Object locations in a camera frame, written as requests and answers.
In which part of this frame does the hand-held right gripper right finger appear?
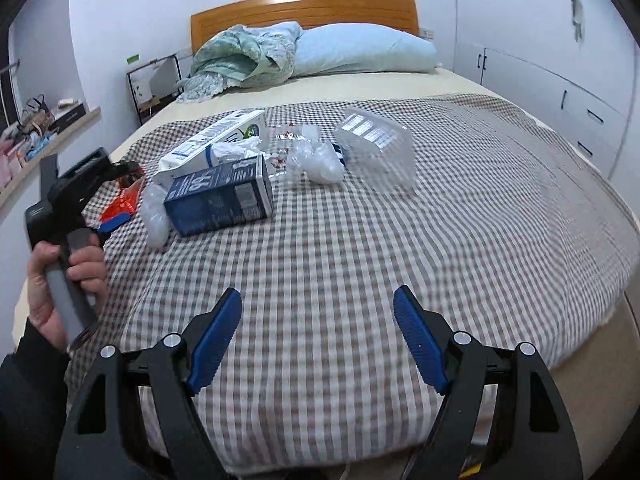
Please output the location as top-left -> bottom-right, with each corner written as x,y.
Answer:
392,285 -> 585,480

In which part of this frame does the wooden windowsill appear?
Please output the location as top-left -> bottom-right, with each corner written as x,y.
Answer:
0,106 -> 102,207

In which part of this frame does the checked cloth with lace trim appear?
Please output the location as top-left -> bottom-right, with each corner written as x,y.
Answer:
65,92 -> 640,478

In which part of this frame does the blue packet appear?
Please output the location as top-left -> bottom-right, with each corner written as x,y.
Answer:
25,132 -> 61,162

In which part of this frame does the white built-in wardrobe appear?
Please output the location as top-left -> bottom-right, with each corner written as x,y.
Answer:
452,0 -> 640,181

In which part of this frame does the grey wardrobe hanging ornament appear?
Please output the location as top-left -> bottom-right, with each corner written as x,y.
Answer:
566,0 -> 587,43

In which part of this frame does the woven handbag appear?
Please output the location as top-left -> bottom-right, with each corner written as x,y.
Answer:
20,96 -> 53,131

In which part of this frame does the black rack trolley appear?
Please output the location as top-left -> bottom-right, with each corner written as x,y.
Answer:
126,54 -> 182,127

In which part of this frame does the clear wrapper with red print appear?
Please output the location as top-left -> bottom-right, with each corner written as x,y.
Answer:
267,124 -> 302,177

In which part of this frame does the white milk carton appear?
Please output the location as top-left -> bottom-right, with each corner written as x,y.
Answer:
152,108 -> 268,191

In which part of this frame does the white crumpled plastic bag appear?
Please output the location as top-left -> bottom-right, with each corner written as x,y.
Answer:
210,136 -> 262,165

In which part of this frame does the green floral quilt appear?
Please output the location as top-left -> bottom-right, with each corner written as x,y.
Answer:
176,21 -> 303,104

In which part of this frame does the light blue pillow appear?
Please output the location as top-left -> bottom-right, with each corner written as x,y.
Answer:
292,22 -> 438,79

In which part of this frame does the person's left hand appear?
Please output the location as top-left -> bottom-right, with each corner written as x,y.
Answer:
27,241 -> 110,349

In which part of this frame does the clear plastic container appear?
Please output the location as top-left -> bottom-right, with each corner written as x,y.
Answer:
334,106 -> 418,193

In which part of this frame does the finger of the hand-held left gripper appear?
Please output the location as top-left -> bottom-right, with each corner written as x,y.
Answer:
107,160 -> 147,183
96,211 -> 132,238

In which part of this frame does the dark blue box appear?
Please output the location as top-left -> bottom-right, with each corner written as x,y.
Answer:
164,154 -> 275,237

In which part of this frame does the person's left forearm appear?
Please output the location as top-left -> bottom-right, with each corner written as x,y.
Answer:
0,317 -> 72,480

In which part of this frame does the clear plastic bag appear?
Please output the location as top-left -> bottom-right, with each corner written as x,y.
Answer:
286,126 -> 346,184

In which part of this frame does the wooden bed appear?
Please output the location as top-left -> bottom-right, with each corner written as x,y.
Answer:
190,0 -> 418,58

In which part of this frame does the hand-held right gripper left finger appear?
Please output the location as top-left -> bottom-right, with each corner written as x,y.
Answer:
54,287 -> 244,480

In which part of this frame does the black flat box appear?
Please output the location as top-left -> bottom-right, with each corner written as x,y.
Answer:
52,101 -> 86,133

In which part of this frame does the small clear plastic bottle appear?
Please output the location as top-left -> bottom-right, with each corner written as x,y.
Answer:
139,183 -> 171,251

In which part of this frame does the beige mattress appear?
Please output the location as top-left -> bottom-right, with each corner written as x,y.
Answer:
12,66 -> 640,441

